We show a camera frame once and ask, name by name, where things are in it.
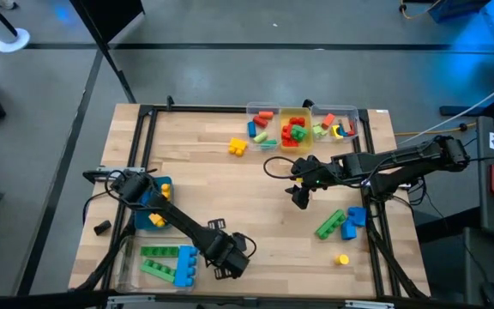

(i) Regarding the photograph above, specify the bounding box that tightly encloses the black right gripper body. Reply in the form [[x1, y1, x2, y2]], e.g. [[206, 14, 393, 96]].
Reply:
[[297, 154, 348, 191]]

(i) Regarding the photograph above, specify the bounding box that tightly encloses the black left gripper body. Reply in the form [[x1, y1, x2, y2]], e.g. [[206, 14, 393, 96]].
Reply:
[[203, 231, 251, 280]]

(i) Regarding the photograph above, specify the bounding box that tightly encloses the green two-stud block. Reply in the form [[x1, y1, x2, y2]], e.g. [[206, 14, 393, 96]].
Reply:
[[290, 124, 309, 143]]

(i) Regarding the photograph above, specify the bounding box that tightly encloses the long blue four-stud block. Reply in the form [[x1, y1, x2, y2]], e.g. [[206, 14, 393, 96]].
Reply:
[[172, 245, 200, 288]]

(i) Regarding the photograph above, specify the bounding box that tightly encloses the long green four-stud block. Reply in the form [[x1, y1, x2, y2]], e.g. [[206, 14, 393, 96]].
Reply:
[[314, 209, 347, 240], [139, 258, 178, 283], [140, 245, 180, 258]]

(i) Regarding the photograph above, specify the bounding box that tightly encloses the yellow four-stud block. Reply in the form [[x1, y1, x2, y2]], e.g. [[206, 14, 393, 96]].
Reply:
[[228, 136, 249, 157]]

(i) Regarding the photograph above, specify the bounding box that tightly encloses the yellow plastic bin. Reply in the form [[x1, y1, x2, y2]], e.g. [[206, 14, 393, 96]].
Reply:
[[279, 106, 316, 155]]

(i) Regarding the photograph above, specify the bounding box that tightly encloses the blue plastic bin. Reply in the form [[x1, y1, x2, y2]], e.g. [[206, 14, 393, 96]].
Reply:
[[133, 174, 175, 232]]

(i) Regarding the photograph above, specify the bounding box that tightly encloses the large clear plastic bin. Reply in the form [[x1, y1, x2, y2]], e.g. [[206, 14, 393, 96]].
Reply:
[[117, 238, 200, 294]]

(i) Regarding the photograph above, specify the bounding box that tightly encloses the small black object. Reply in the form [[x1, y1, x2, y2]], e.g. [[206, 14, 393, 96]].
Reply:
[[93, 220, 113, 236]]

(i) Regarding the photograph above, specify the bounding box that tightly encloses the black front beam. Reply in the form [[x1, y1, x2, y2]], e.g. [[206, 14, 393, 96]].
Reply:
[[0, 290, 111, 309]]

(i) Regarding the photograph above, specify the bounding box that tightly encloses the blue box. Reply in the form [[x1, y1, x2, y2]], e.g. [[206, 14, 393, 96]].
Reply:
[[427, 0, 492, 23]]

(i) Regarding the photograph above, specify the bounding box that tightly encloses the black partition board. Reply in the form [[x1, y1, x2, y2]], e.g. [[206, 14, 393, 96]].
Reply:
[[69, 0, 146, 104]]

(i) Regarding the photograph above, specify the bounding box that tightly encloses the white pole stand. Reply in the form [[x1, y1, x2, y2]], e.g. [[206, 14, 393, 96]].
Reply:
[[0, 0, 32, 54]]

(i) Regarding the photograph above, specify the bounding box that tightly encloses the yellow cable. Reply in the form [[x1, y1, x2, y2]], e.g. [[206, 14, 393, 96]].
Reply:
[[395, 106, 494, 137], [399, 0, 443, 21]]

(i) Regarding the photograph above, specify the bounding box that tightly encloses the black clamp bracket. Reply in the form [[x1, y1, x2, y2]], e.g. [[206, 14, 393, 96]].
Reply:
[[81, 167, 122, 185]]

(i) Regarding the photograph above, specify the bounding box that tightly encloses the white cable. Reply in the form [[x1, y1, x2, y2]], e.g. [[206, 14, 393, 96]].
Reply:
[[399, 70, 494, 145]]

